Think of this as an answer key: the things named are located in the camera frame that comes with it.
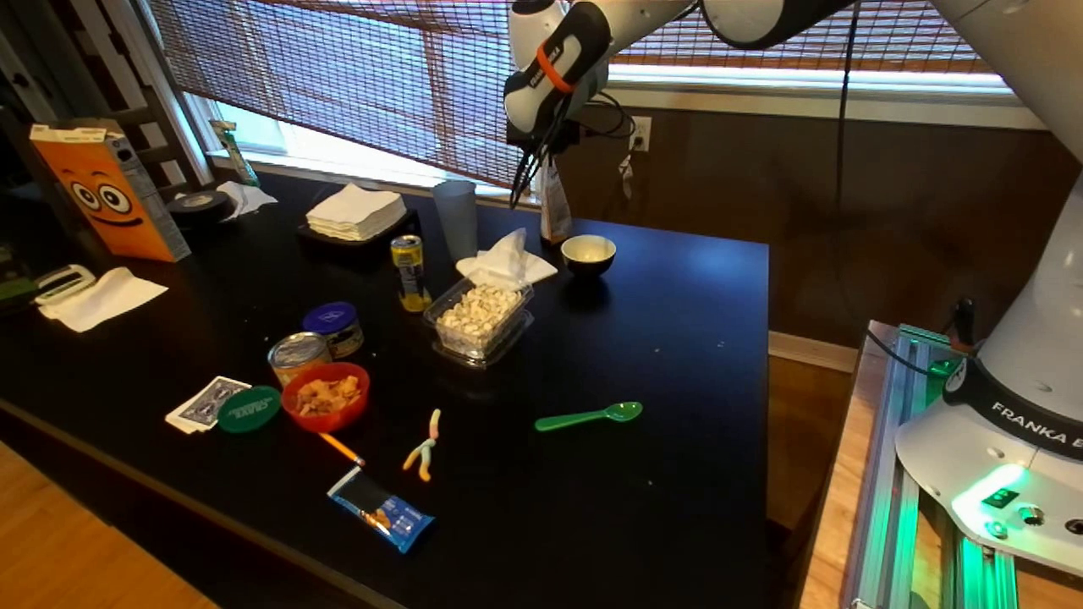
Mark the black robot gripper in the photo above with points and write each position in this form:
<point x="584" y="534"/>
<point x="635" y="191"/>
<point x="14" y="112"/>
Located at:
<point x="542" y="126"/>

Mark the black bowl white inside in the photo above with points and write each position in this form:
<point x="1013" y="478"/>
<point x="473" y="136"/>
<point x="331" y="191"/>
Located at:
<point x="586" y="256"/>

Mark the crumpled white tissue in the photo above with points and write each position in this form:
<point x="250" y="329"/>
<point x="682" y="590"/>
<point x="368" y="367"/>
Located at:
<point x="506" y="265"/>

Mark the small yellow spice bottle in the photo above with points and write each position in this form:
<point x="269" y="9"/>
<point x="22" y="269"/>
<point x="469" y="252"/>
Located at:
<point x="406" y="258"/>

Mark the clear plastic popcorn container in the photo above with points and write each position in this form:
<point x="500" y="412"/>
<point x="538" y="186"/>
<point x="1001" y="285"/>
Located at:
<point x="473" y="322"/>

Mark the blue lidded small jar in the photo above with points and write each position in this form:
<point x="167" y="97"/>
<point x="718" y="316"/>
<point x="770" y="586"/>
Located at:
<point x="339" y="327"/>

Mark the green plastic spoon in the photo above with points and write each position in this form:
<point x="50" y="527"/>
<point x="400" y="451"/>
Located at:
<point x="623" y="411"/>

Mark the white crumpled cloth back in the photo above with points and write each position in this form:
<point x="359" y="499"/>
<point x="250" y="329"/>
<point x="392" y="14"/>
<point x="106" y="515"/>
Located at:
<point x="243" y="196"/>

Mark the silver tin can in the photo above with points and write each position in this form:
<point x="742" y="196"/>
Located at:
<point x="294" y="353"/>

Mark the bamboo window blind right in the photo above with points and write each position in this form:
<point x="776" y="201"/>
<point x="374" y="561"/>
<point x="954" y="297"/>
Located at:
<point x="877" y="34"/>

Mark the small orange white figurine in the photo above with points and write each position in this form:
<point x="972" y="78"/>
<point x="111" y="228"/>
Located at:
<point x="419" y="455"/>

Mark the orange bowl with snacks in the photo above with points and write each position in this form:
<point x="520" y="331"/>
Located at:
<point x="326" y="396"/>

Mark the orange wooden stick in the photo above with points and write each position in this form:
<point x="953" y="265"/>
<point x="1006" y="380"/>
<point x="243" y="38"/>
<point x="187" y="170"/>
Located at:
<point x="339" y="446"/>

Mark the green round lid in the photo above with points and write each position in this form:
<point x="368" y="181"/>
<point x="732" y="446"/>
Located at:
<point x="248" y="411"/>

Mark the blue snack wrapper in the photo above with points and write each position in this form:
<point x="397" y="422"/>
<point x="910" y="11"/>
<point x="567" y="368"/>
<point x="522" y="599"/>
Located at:
<point x="384" y="512"/>

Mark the white barcode card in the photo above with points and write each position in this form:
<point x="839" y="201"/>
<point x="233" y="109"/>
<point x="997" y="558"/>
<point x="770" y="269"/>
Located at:
<point x="196" y="412"/>

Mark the orange cereal box with face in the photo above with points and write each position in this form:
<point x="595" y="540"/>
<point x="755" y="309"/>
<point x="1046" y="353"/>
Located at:
<point x="111" y="191"/>

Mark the small white device left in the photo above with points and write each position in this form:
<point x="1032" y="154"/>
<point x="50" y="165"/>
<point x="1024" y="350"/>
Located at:
<point x="66" y="280"/>

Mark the white paper napkin left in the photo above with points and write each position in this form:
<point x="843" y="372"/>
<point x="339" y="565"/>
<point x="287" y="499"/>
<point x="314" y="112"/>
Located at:
<point x="111" y="294"/>

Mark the white wall power outlet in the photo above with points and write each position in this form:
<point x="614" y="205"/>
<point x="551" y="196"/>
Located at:
<point x="641" y="133"/>

